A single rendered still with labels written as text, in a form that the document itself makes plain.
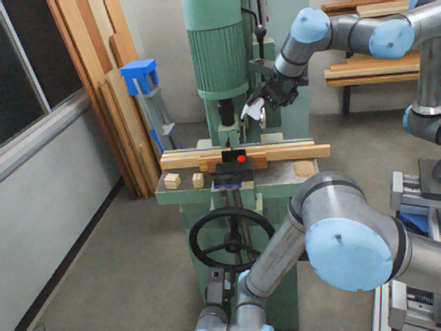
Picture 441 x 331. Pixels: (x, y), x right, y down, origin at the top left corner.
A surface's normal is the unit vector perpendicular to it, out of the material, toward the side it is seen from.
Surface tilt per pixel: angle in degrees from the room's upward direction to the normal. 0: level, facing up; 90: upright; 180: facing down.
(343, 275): 86
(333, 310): 0
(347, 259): 86
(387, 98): 90
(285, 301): 90
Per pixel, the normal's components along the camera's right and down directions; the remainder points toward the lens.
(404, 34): 0.45, 0.43
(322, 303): -0.14, -0.83
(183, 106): -0.15, 0.55
